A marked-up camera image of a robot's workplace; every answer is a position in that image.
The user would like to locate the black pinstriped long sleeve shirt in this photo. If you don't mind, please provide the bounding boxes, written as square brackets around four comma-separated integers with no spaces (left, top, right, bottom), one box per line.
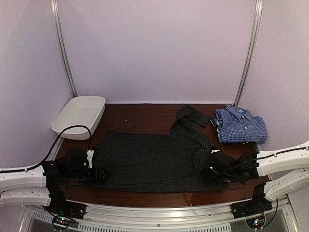
[90,105,226,193]

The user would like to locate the blue checked shirt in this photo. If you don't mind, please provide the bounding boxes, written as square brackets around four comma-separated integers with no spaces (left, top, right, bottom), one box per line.
[210,104,267,144]

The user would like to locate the white plastic basin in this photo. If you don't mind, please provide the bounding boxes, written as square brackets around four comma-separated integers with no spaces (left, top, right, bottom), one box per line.
[51,96,106,140]

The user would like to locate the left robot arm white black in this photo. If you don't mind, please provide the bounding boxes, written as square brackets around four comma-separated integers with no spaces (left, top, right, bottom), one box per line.
[0,148,111,215]

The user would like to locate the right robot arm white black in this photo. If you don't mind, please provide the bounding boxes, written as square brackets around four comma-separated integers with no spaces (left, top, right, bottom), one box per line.
[201,142,309,214]

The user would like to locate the left circuit board with leds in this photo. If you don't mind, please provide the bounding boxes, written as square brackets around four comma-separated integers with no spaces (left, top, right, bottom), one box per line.
[52,216,72,230]

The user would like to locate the circuit board with leds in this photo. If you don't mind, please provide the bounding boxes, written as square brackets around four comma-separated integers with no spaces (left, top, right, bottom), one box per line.
[52,216,72,230]
[246,217,266,230]

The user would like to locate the right circuit board with leds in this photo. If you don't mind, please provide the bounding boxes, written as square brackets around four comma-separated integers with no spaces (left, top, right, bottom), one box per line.
[246,217,266,230]

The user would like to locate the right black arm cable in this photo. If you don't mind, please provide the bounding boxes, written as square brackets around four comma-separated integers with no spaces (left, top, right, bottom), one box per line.
[191,147,244,190]

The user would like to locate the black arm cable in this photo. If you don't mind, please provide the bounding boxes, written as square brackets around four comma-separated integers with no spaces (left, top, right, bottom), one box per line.
[191,147,244,190]
[0,125,94,174]

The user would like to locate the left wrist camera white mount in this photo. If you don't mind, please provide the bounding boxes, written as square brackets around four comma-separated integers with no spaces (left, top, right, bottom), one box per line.
[85,150,98,169]

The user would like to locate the front aluminium rail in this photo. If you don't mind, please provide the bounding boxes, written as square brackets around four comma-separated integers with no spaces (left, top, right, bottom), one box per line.
[18,197,300,232]

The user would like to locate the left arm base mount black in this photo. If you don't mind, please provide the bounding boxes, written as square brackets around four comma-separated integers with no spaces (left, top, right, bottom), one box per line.
[43,201,86,219]

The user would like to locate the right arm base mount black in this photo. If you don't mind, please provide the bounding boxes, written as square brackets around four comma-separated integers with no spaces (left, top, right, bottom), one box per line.
[231,199,272,219]

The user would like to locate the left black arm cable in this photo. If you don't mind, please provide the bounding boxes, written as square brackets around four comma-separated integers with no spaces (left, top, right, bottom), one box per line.
[0,125,94,174]

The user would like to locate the right aluminium frame post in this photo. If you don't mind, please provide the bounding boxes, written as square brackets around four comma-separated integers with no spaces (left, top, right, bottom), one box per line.
[233,0,263,106]

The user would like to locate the aluminium frame post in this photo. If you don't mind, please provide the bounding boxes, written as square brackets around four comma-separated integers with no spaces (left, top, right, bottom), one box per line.
[51,0,78,98]
[233,0,263,106]

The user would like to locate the left aluminium frame post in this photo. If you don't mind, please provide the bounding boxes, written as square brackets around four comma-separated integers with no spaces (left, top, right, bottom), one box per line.
[51,0,78,98]

